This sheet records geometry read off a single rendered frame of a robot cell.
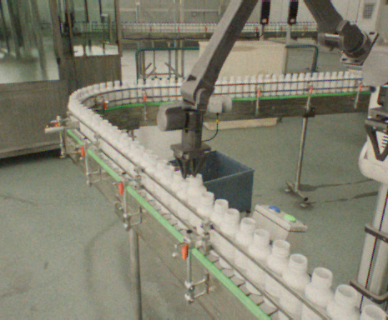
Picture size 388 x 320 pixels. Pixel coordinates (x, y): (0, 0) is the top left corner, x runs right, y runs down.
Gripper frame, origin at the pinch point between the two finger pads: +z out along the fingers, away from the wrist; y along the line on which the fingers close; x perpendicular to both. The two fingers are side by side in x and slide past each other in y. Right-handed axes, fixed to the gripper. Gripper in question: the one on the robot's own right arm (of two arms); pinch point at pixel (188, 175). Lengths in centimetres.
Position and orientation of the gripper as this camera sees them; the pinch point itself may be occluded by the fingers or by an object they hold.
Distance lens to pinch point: 110.9
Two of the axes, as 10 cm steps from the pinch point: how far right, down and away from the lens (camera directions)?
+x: 5.5, 3.3, -7.7
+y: -8.3, 1.3, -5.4
